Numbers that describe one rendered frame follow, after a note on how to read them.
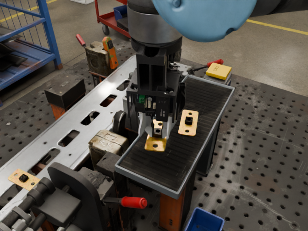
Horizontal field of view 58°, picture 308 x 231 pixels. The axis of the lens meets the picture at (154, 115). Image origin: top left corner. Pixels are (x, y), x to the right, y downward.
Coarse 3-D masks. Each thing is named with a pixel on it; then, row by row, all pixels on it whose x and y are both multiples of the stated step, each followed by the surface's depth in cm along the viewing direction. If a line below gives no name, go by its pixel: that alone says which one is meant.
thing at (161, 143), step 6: (156, 126) 56; (156, 132) 53; (150, 138) 53; (156, 138) 53; (162, 138) 53; (150, 144) 52; (156, 144) 52; (162, 144) 52; (150, 150) 51; (156, 150) 51; (162, 150) 51
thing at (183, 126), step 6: (186, 114) 66; (192, 114) 66; (186, 120) 63; (192, 120) 64; (180, 126) 63; (186, 126) 63; (192, 126) 63; (180, 132) 62; (186, 132) 62; (192, 132) 62
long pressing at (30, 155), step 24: (120, 72) 110; (96, 96) 98; (120, 96) 98; (72, 120) 89; (96, 120) 89; (48, 144) 81; (72, 144) 81; (0, 168) 75; (24, 168) 75; (72, 168) 74; (0, 192) 69; (24, 192) 69; (0, 216) 64
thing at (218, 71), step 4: (212, 64) 84; (216, 64) 84; (212, 68) 82; (216, 68) 82; (220, 68) 82; (224, 68) 82; (228, 68) 82; (208, 72) 81; (212, 72) 80; (216, 72) 80; (220, 72) 80; (224, 72) 80; (228, 72) 81; (212, 76) 81; (216, 76) 80; (220, 76) 79; (224, 76) 79
